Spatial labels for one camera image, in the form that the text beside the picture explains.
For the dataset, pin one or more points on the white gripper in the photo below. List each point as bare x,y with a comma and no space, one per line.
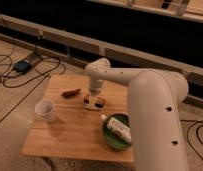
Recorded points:
93,93

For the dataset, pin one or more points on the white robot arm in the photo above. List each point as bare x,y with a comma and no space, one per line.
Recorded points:
153,96

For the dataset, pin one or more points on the white sponge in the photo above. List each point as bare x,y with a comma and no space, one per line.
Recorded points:
97,105

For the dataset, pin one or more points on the wooden folding table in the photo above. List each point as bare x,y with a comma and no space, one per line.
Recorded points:
77,132

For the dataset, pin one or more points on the white tube bottle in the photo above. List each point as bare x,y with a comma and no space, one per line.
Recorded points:
117,127

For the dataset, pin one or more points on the white paper cup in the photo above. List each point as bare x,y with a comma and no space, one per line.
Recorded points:
45,110

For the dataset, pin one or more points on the green plate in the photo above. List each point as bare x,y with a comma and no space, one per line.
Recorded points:
112,139

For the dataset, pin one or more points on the blue power adapter box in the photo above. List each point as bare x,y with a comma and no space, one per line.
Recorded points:
22,67

